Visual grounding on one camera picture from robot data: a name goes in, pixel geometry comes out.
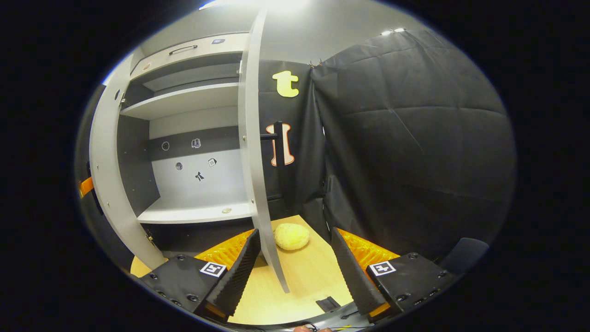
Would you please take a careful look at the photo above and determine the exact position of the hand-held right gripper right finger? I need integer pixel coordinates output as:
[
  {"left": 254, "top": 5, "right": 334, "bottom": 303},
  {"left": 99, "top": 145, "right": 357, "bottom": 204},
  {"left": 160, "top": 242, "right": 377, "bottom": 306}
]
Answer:
[{"left": 331, "top": 227, "right": 460, "bottom": 324}]

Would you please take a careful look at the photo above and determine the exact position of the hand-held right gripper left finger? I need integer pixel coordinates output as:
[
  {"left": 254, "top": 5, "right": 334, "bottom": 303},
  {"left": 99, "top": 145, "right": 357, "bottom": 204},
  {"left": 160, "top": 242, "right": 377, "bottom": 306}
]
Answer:
[{"left": 138, "top": 228, "right": 262, "bottom": 323}]

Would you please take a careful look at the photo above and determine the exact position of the grey double-door shoe cabinet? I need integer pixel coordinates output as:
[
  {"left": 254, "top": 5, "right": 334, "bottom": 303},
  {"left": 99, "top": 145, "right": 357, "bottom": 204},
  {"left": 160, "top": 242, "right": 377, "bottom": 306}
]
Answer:
[{"left": 114, "top": 31, "right": 260, "bottom": 260}]

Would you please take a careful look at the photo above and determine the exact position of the yellow round foam object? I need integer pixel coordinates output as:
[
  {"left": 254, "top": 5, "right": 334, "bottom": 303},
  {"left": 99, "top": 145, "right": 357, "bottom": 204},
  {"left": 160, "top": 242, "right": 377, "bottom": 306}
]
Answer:
[{"left": 274, "top": 223, "right": 311, "bottom": 251}]

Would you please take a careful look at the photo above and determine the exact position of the black backdrop cloth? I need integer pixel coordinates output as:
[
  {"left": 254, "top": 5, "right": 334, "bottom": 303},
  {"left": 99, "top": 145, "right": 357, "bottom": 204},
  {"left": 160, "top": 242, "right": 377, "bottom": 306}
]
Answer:
[{"left": 75, "top": 28, "right": 518, "bottom": 264}]

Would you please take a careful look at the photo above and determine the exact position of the black flat bracket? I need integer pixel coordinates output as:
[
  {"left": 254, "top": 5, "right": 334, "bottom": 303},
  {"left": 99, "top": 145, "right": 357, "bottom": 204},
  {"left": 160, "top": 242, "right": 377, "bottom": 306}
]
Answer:
[{"left": 315, "top": 296, "right": 342, "bottom": 312}]

